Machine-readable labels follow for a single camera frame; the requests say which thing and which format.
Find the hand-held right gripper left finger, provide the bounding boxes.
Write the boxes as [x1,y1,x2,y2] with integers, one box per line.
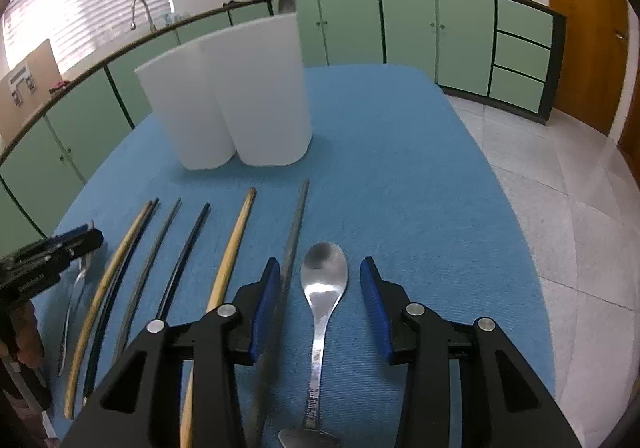
[60,257,282,448]

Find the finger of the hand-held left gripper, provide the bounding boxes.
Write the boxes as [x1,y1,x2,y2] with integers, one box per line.
[47,229,105,265]
[12,223,96,259]

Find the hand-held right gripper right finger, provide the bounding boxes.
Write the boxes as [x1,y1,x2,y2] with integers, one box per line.
[360,256,583,448]

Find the black chopstick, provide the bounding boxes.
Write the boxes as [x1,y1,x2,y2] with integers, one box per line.
[156,202,211,325]
[84,198,161,396]

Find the wooden chopstick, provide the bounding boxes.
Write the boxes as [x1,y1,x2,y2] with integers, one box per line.
[179,187,257,448]
[64,200,154,420]

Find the grey metal chopstick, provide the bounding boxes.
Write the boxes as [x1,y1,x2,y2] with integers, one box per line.
[114,198,182,354]
[247,179,310,448]

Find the white plastic utensil holder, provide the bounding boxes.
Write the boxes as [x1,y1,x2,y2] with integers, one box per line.
[135,38,237,171]
[197,12,314,167]

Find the person's left hand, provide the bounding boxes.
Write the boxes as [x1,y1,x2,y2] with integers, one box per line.
[9,302,47,370]

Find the blue tablecloth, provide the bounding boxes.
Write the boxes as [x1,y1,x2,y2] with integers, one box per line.
[35,64,559,448]

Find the cardboard box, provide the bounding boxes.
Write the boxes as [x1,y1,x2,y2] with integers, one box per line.
[0,38,64,145]

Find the white window blind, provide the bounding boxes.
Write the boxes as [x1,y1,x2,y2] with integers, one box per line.
[2,0,172,74]

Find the metal kitchen faucet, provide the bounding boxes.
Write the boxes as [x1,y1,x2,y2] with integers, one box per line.
[130,0,157,34]

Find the green lower kitchen cabinets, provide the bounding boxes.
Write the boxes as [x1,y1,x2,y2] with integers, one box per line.
[0,0,568,249]

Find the wooden door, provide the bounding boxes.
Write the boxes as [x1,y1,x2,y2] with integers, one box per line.
[539,0,632,139]

